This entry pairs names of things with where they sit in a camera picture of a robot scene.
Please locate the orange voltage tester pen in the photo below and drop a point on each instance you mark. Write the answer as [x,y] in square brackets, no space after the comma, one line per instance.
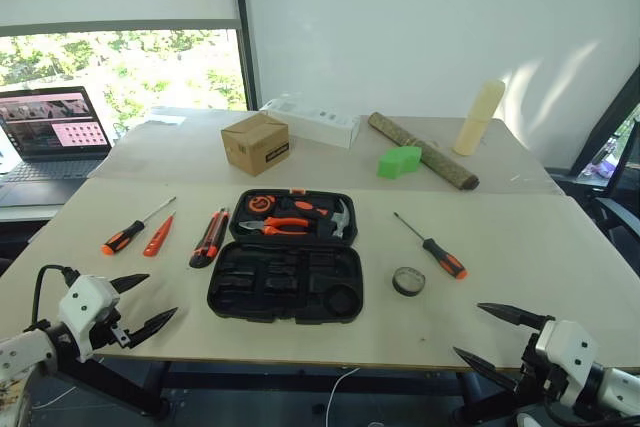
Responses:
[157,239]

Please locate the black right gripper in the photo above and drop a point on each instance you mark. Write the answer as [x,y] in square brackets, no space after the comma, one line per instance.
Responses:
[532,372]

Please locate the silver shaft orange screwdriver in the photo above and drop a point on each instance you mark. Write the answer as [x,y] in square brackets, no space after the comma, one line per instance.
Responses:
[122,238]

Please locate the orange black tape measure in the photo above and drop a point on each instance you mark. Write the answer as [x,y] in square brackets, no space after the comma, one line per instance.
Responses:
[260,203]

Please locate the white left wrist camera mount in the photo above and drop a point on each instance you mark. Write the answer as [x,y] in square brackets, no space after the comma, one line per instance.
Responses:
[85,304]

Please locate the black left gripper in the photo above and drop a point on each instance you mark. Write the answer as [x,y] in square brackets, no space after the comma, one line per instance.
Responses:
[116,329]

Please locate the orange black utility knife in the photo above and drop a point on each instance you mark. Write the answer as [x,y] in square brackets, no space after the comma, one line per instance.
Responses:
[210,239]

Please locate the green plastic block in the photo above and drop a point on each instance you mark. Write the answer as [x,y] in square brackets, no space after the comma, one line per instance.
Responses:
[397,162]

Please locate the long white carton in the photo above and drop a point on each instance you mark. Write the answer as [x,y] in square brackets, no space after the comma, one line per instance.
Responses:
[320,124]

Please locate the black tool case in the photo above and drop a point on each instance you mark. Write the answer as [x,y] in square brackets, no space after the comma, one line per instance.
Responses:
[285,297]

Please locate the brown cardboard box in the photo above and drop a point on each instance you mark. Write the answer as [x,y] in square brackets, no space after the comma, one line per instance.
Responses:
[255,144]

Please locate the open dark laptop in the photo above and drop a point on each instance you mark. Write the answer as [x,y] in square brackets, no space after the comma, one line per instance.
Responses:
[50,147]

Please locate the steel claw hammer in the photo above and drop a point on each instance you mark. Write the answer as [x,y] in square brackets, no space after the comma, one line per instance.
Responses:
[340,222]

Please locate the black slanted window frame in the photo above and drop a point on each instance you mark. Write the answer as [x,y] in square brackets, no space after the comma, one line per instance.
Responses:
[602,122]

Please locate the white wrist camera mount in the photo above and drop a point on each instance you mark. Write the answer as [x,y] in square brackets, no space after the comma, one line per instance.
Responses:
[85,304]
[570,352]

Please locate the dark upright window post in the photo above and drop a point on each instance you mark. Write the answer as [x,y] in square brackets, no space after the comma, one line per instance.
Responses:
[247,47]

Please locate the black electrical tape roll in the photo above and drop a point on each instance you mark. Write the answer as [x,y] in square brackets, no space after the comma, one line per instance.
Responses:
[408,281]

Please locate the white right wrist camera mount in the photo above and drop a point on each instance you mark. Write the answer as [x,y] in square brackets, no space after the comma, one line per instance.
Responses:
[570,352]

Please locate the dark shaft orange screwdriver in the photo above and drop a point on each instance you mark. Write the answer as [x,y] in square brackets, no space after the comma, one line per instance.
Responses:
[442,256]

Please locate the brown rolled mat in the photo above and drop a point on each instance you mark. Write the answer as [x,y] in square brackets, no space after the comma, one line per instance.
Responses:
[440,159]

